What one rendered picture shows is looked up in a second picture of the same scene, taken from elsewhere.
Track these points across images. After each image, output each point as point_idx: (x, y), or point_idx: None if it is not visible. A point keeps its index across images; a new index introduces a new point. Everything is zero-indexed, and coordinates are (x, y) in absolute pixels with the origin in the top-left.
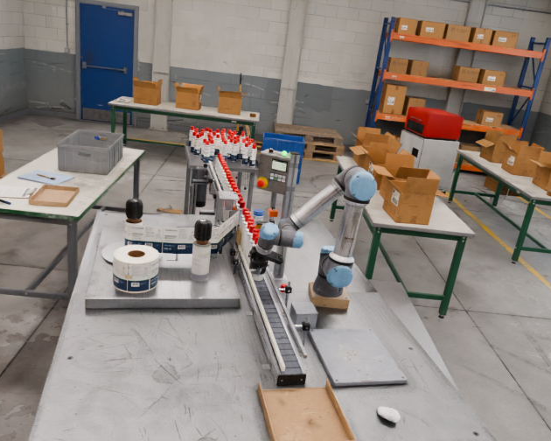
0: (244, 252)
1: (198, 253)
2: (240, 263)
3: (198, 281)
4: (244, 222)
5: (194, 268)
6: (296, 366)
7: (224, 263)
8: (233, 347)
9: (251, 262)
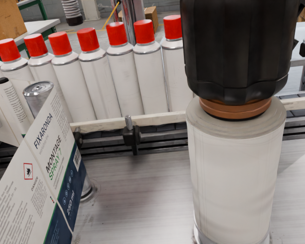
0: (89, 118)
1: (281, 148)
2: (121, 137)
3: (268, 236)
4: (13, 65)
5: (267, 218)
6: None
7: (119, 166)
8: None
9: (298, 41)
